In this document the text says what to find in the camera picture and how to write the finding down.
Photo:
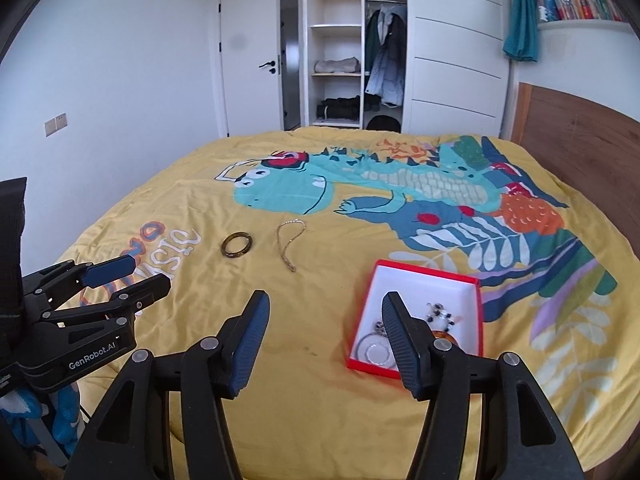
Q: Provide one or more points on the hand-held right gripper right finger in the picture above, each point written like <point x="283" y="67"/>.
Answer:
<point x="400" y="345"/>

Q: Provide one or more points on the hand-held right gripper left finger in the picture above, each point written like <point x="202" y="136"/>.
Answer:
<point x="250" y="345"/>

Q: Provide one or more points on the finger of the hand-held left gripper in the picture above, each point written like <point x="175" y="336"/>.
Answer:
<point x="145" y="290"/>
<point x="107" y="270"/>

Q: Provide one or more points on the silver cluster brooch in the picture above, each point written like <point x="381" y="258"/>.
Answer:
<point x="380" y="327"/>

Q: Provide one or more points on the amber bangle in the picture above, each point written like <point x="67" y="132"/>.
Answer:
<point x="442" y="334"/>

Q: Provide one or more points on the red jewelry box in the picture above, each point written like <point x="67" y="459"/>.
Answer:
<point x="425" y="285"/>

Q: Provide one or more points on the blue patterned cloth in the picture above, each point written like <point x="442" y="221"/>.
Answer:
<point x="30" y="410"/>

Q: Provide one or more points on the yellow dinosaur printed blanket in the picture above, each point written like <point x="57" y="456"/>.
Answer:
<point x="310" y="310"/>

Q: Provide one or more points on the dark brown bangle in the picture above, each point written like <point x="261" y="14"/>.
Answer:
<point x="225" y="246"/>

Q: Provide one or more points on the dark bag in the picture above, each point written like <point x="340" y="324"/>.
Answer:
<point x="384" y="124"/>

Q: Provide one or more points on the folded black clothes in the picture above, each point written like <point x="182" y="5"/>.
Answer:
<point x="340" y="107"/>

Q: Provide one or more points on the wooden headboard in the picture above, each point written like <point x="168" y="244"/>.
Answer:
<point x="575" y="150"/>

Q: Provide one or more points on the white door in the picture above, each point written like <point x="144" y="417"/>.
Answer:
<point x="245" y="35"/>

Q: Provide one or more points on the hanging coats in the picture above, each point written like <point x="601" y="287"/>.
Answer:
<point x="385" y="60"/>

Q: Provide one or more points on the folded light clothes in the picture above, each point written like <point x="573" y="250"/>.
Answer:
<point x="337" y="66"/>

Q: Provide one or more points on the white wardrobe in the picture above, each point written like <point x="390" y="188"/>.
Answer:
<point x="455" y="60"/>

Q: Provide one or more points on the teal curtain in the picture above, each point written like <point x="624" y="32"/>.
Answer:
<point x="520" y="10"/>

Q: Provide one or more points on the row of books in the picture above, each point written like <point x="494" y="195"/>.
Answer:
<point x="580" y="7"/>

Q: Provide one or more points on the wall light switch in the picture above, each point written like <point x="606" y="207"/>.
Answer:
<point x="55" y="124"/>

